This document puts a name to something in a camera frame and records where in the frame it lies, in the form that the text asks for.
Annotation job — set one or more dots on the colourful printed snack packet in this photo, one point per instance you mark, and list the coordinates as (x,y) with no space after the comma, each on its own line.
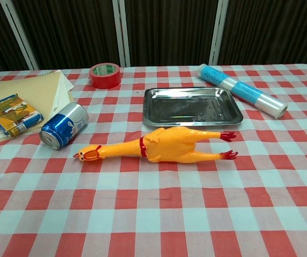
(11,115)

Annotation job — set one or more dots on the red white checkered tablecloth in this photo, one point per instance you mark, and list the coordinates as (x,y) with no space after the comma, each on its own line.
(153,214)

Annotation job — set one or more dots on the yellow rubber chicken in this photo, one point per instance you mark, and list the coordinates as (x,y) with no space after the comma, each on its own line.
(164,144)

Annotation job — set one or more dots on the cling film roll blue label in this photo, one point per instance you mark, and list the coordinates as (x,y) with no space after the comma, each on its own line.
(241,89)

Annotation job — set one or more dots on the blue and silver drink can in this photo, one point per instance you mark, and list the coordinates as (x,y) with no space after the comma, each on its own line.
(62,125)

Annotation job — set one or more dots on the red adhesive tape roll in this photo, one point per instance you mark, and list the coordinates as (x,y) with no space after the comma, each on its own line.
(105,81)

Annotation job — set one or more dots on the white metal partition post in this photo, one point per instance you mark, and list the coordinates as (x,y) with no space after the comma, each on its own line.
(219,32)
(121,34)
(19,37)

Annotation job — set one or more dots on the stainless steel rectangular tray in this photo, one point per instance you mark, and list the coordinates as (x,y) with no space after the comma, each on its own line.
(191,107)

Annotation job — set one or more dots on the stack of beige paper sheets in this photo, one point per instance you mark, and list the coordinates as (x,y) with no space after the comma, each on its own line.
(41,88)

